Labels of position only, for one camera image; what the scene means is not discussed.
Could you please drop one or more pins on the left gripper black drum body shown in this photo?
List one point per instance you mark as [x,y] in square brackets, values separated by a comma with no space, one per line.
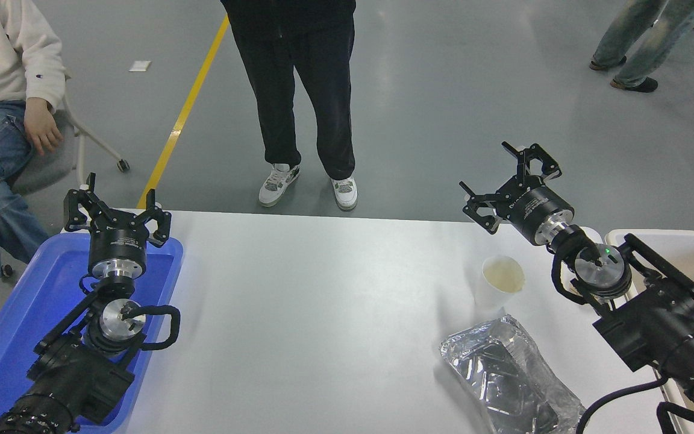
[117,241]

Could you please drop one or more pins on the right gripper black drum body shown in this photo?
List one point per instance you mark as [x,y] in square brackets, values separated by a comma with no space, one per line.
[534,211]

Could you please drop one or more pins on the white paper cup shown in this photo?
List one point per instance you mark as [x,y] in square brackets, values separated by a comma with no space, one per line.
[491,295]

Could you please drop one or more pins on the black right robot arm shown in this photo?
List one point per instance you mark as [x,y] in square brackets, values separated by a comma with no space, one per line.
[654,325]

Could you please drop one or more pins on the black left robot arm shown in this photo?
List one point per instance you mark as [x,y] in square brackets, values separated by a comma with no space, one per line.
[76,380]

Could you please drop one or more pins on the person's left forearm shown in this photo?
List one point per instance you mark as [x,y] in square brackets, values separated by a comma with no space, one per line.
[46,78]

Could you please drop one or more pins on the person's left hand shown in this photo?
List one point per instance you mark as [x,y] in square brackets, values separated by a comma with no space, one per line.
[43,126]

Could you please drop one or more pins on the grey office chair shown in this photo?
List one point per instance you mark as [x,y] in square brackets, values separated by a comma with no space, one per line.
[52,163]

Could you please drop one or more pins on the blue plastic tray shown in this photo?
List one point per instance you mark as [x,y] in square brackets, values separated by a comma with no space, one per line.
[34,301]

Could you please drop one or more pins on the white paper sheet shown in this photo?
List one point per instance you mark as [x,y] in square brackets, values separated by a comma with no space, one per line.
[140,66]

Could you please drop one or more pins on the crumpled silver foil tray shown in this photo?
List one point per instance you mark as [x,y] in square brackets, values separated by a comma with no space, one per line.
[503,374]

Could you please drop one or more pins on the person walking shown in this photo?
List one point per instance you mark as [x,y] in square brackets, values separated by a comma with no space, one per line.
[648,36]

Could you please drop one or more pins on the person on foot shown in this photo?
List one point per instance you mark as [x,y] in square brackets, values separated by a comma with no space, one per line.
[299,78]

